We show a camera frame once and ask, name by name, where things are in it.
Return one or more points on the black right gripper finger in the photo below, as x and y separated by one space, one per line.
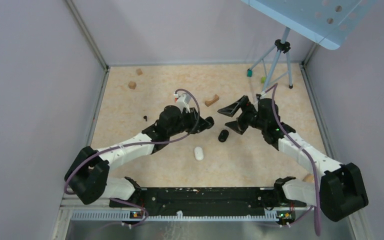
237 127
232 109

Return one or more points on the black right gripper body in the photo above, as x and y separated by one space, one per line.
249 116

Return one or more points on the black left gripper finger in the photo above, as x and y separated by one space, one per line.
200 120
202 127

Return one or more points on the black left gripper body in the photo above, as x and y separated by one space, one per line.
188 122

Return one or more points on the black earbud charging case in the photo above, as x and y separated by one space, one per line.
223 135

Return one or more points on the white earbud charging case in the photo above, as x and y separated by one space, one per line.
198 153

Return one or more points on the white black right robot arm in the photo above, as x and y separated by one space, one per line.
338 189

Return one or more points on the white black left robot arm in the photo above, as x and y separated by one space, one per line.
88 175

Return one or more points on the brown wooden arch block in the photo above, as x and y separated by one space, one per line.
210 102

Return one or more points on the teal cube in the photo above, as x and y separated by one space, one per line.
249 73

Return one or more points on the small tan wooden cube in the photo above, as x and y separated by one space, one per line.
139 71

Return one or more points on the grey tripod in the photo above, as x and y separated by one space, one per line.
282 46

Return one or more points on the tan block near base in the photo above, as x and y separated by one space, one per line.
309 178

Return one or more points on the light blue perforated panel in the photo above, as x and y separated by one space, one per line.
325 22

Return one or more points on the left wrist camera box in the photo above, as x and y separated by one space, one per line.
182 101

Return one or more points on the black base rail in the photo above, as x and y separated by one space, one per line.
211 201

